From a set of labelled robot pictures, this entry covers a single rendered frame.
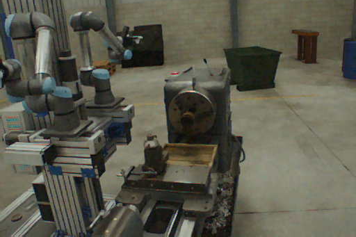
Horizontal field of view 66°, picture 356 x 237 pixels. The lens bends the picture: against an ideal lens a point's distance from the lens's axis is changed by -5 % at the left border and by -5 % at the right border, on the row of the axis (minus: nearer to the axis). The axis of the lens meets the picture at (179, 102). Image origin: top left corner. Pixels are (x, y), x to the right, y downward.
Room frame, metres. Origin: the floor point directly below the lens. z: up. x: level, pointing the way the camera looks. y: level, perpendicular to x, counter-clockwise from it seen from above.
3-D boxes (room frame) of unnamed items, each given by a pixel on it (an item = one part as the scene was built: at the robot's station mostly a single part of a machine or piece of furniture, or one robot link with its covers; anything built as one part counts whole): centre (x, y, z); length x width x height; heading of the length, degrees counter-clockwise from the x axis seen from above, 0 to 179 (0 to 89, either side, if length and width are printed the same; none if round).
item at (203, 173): (1.29, 0.09, 0.95); 0.43 x 0.17 x 0.05; 75
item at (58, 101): (1.54, 0.66, 1.33); 0.13 x 0.12 x 0.14; 98
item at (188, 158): (1.60, -0.01, 0.89); 0.36 x 0.30 x 0.04; 75
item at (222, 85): (2.28, -0.17, 1.06); 0.59 x 0.48 x 0.39; 165
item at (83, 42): (2.10, 0.65, 1.54); 0.15 x 0.12 x 0.55; 55
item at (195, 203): (1.24, 0.09, 0.90); 0.47 x 0.30 x 0.06; 75
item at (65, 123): (1.54, 0.66, 1.21); 0.15 x 0.15 x 0.10
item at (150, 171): (1.33, 0.15, 0.99); 0.20 x 0.10 x 0.05; 165
